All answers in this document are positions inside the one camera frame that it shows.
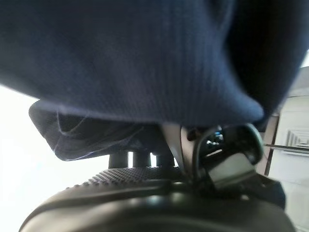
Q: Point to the white slatted vent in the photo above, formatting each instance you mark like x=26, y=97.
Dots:
x=297, y=140

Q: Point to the blue garment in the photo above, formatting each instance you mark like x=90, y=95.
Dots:
x=120, y=60

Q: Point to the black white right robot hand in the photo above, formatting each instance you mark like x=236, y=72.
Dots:
x=149, y=200

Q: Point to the bed mattress with beige sheet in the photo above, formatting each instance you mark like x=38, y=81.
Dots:
x=21, y=145

